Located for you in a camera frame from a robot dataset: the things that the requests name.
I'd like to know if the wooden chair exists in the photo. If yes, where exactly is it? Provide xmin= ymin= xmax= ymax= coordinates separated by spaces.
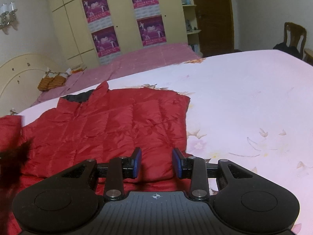
xmin=284 ymin=22 xmax=308 ymax=54

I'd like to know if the pink bed sheet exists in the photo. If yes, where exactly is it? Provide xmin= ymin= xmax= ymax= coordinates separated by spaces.
xmin=31 ymin=42 xmax=203 ymax=108

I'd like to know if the white floral blanket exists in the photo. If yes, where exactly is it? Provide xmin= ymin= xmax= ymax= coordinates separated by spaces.
xmin=17 ymin=49 xmax=313 ymax=235

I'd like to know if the cream wardrobe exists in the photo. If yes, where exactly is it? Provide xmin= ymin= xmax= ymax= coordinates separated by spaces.
xmin=45 ymin=0 xmax=189 ymax=65

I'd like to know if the glass wall lamp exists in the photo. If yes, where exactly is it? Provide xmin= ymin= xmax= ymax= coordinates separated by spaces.
xmin=0 ymin=2 xmax=19 ymax=34

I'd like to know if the cream corner shelf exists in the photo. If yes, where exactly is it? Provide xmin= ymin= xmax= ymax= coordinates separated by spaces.
xmin=178 ymin=0 xmax=202 ymax=54

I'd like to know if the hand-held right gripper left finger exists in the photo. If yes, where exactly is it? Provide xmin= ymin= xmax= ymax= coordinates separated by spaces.
xmin=59 ymin=147 xmax=142 ymax=200

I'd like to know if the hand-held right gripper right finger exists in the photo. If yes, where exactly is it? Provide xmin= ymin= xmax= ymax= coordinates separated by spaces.
xmin=172 ymin=148 xmax=255 ymax=200

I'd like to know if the cream headboard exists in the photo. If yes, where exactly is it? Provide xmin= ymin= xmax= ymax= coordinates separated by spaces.
xmin=0 ymin=52 xmax=67 ymax=117

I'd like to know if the dark bag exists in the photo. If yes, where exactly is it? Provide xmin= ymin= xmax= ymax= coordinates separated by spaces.
xmin=273 ymin=42 xmax=301 ymax=59

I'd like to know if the wooden furniture edge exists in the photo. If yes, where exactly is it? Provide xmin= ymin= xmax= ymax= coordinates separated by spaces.
xmin=303 ymin=48 xmax=313 ymax=66

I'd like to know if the brown wooden door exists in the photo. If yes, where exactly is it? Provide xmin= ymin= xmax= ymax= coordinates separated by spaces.
xmin=191 ymin=0 xmax=236 ymax=58

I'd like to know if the red down jacket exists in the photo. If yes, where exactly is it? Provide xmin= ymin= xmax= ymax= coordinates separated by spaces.
xmin=0 ymin=81 xmax=191 ymax=235

